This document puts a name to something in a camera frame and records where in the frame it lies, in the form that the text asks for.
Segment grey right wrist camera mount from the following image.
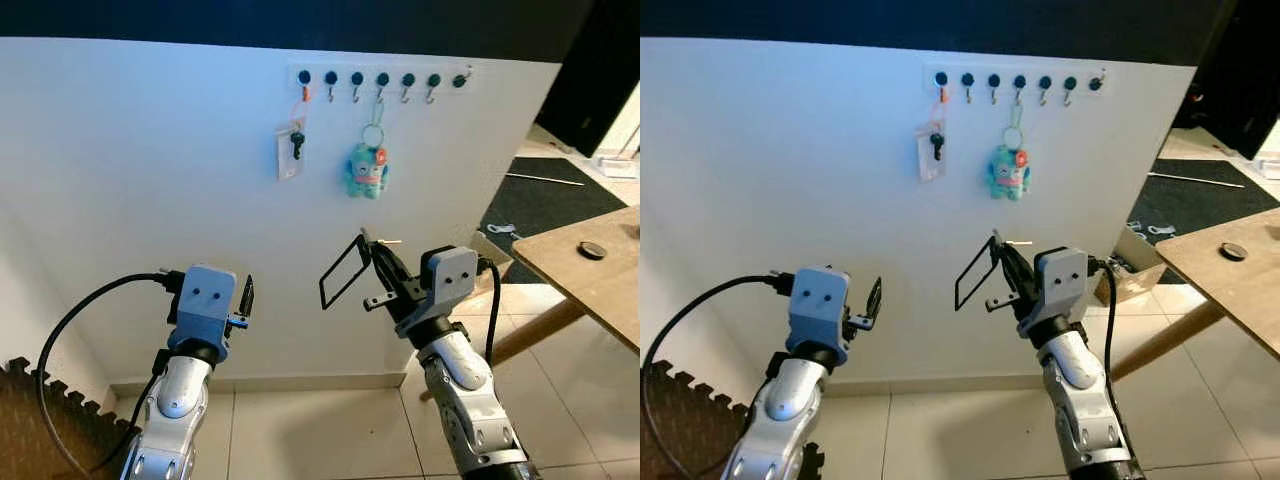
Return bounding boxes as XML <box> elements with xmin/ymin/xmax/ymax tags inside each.
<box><xmin>1035</xmin><ymin>248</ymin><xmax>1091</xmax><ymax>321</ymax></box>
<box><xmin>420</xmin><ymin>247</ymin><xmax>479</xmax><ymax>321</ymax></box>

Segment keys with black card holder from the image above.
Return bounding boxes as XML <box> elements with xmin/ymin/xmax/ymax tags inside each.
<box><xmin>318</xmin><ymin>234</ymin><xmax>404</xmax><ymax>312</ymax></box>
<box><xmin>954</xmin><ymin>238</ymin><xmax>1035</xmax><ymax>312</ymax></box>

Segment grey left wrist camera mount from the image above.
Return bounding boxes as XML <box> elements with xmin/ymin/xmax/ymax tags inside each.
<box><xmin>787</xmin><ymin>266</ymin><xmax>851</xmax><ymax>347</ymax></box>
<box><xmin>168</xmin><ymin>264</ymin><xmax>239</xmax><ymax>351</ymax></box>

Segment plain cardboard box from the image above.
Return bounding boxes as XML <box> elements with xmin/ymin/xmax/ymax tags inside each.
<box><xmin>1097</xmin><ymin>258</ymin><xmax>1151</xmax><ymax>306</ymax></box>

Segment brown foam puzzle mat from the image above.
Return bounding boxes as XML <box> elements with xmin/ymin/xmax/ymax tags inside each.
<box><xmin>0</xmin><ymin>357</ymin><xmax>136</xmax><ymax>480</ymax></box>
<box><xmin>640</xmin><ymin>360</ymin><xmax>826</xmax><ymax>480</ymax></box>

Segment black tall cabinet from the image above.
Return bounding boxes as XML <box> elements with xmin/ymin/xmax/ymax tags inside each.
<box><xmin>535</xmin><ymin>0</ymin><xmax>641</xmax><ymax>158</ymax></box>
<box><xmin>1170</xmin><ymin>0</ymin><xmax>1280</xmax><ymax>161</ymax></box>

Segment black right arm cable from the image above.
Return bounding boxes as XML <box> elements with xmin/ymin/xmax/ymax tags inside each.
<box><xmin>1088</xmin><ymin>258</ymin><xmax>1146</xmax><ymax>479</ymax></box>
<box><xmin>478</xmin><ymin>258</ymin><xmax>501</xmax><ymax>366</ymax></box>

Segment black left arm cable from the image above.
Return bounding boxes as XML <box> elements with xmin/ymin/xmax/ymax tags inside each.
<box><xmin>36</xmin><ymin>268</ymin><xmax>186</xmax><ymax>476</ymax></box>
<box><xmin>641</xmin><ymin>270</ymin><xmax>801</xmax><ymax>479</ymax></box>

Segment teal plush keychain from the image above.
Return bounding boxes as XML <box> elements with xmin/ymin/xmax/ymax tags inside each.
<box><xmin>985</xmin><ymin>100</ymin><xmax>1033</xmax><ymax>203</ymax></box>
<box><xmin>343</xmin><ymin>97</ymin><xmax>391</xmax><ymax>201</ymax></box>

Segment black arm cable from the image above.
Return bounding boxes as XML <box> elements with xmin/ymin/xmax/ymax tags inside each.
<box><xmin>36</xmin><ymin>268</ymin><xmax>186</xmax><ymax>476</ymax></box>
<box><xmin>1088</xmin><ymin>258</ymin><xmax>1146</xmax><ymax>479</ymax></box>
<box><xmin>478</xmin><ymin>258</ymin><xmax>501</xmax><ymax>366</ymax></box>
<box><xmin>641</xmin><ymin>270</ymin><xmax>801</xmax><ymax>479</ymax></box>

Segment wooden table leg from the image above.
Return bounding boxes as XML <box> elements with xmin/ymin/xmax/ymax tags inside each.
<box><xmin>490</xmin><ymin>298</ymin><xmax>589</xmax><ymax>366</ymax></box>
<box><xmin>1110</xmin><ymin>300</ymin><xmax>1226</xmax><ymax>381</ymax></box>

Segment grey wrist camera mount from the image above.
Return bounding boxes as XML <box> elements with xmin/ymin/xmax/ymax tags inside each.
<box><xmin>1035</xmin><ymin>248</ymin><xmax>1091</xmax><ymax>321</ymax></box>
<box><xmin>168</xmin><ymin>264</ymin><xmax>239</xmax><ymax>351</ymax></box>
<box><xmin>787</xmin><ymin>266</ymin><xmax>851</xmax><ymax>347</ymax></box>
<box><xmin>420</xmin><ymin>247</ymin><xmax>479</xmax><ymax>321</ymax></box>

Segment key with white tag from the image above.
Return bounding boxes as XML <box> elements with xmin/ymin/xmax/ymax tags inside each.
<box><xmin>915</xmin><ymin>88</ymin><xmax>949</xmax><ymax>184</ymax></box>
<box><xmin>275</xmin><ymin>85</ymin><xmax>311</xmax><ymax>183</ymax></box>

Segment white wall hook rail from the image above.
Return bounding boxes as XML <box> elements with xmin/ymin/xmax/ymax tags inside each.
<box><xmin>287</xmin><ymin>64</ymin><xmax>476</xmax><ymax>97</ymax></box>
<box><xmin>925</xmin><ymin>66</ymin><xmax>1111</xmax><ymax>97</ymax></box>

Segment black floor mat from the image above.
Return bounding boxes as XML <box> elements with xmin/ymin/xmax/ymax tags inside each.
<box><xmin>1125</xmin><ymin>158</ymin><xmax>1280</xmax><ymax>286</ymax></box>
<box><xmin>478</xmin><ymin>157</ymin><xmax>629</xmax><ymax>286</ymax></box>

